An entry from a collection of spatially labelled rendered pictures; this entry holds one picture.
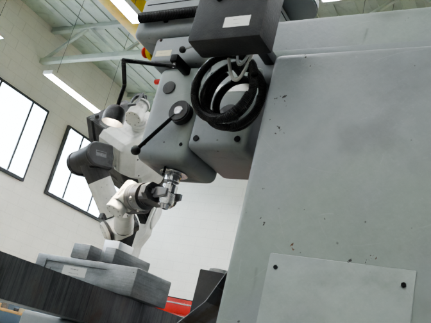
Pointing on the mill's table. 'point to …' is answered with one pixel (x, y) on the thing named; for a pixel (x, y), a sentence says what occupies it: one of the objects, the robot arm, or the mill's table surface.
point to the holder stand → (206, 285)
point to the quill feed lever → (181, 116)
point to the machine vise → (114, 275)
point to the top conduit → (167, 15)
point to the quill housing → (174, 131)
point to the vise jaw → (86, 252)
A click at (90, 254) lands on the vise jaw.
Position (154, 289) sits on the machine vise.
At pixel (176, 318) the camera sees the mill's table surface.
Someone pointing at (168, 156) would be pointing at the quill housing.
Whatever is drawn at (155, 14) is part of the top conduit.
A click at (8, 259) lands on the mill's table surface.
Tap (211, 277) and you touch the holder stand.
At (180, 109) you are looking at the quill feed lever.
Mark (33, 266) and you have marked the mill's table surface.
